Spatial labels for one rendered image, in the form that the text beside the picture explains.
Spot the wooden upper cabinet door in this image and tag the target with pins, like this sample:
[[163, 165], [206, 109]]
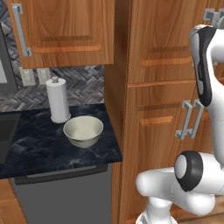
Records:
[[166, 38]]

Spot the wooden wall cabinet door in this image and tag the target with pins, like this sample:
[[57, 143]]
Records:
[[70, 29]]

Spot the grey range hood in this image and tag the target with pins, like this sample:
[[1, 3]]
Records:
[[6, 58]]

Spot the wooden base cabinet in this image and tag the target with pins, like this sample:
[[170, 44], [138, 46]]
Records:
[[10, 204]]

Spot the cream ceramic bowl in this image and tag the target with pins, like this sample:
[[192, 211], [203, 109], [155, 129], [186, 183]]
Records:
[[83, 131]]

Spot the white wall outlet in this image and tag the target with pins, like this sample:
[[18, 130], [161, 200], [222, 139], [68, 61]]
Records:
[[43, 75], [27, 76]]

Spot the grey dishwasher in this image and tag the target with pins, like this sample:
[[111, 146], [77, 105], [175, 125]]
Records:
[[67, 195]]

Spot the wooden tall cabinet door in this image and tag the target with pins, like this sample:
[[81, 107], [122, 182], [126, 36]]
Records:
[[154, 145]]

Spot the white paper towel roll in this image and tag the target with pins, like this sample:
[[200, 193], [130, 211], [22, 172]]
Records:
[[58, 100]]

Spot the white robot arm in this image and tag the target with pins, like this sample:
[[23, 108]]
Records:
[[189, 186]]

